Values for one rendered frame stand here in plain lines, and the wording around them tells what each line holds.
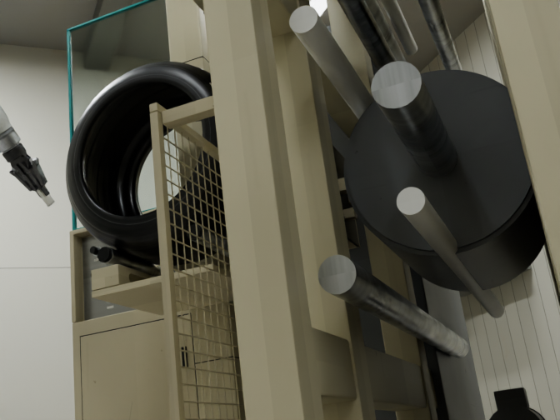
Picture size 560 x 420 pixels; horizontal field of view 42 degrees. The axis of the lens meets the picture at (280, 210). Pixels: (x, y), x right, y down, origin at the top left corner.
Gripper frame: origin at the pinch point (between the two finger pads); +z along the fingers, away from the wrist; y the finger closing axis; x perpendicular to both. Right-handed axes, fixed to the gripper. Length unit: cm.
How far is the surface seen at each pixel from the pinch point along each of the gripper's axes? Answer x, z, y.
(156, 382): 23, 72, -13
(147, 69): 7, -24, -68
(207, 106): 68, -20, -114
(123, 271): 47, 16, -52
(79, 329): 8, 50, 18
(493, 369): -273, 347, -24
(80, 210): 36, -1, -42
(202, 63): -34, -12, -62
